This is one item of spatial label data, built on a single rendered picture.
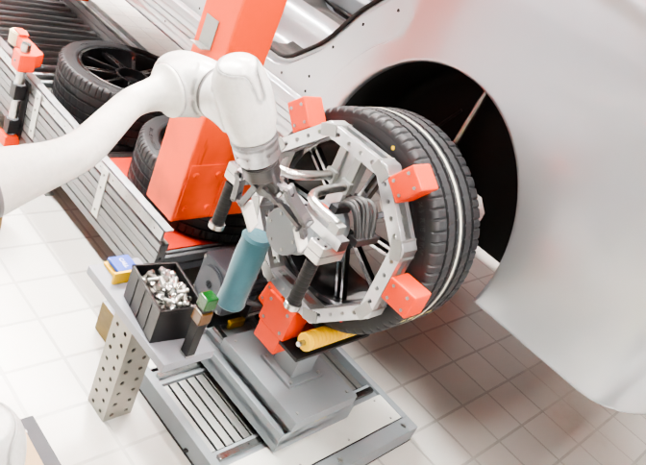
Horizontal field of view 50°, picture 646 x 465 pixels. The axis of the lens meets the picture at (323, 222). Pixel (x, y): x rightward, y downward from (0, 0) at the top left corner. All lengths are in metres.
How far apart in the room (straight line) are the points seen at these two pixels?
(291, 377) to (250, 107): 1.30
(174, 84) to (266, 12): 0.82
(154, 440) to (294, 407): 0.45
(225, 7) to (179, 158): 0.50
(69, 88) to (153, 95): 1.96
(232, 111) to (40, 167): 0.35
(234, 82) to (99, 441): 1.38
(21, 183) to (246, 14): 1.15
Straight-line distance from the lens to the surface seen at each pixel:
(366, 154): 1.78
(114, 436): 2.30
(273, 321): 2.09
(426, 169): 1.73
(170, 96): 1.30
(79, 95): 3.19
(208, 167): 2.23
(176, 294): 1.92
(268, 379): 2.31
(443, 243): 1.81
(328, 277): 2.16
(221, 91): 1.21
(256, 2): 2.03
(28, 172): 1.02
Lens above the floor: 1.74
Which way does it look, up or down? 27 degrees down
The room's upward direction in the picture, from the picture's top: 25 degrees clockwise
